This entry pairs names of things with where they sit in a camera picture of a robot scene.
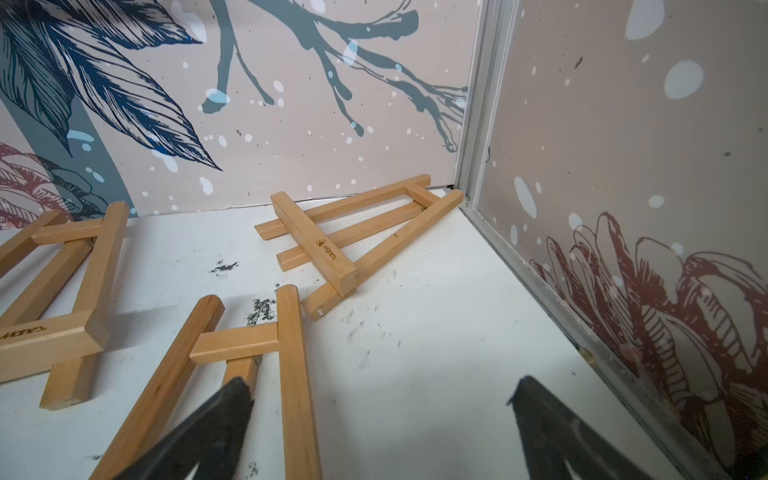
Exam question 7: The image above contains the wooden easel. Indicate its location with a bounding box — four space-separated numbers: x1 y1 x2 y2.
1 201 130 411
91 285 323 479
254 174 464 321

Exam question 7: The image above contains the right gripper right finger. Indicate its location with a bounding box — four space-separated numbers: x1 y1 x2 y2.
507 376 650 480

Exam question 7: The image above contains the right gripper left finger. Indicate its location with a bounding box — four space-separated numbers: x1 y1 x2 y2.
116 377 254 479

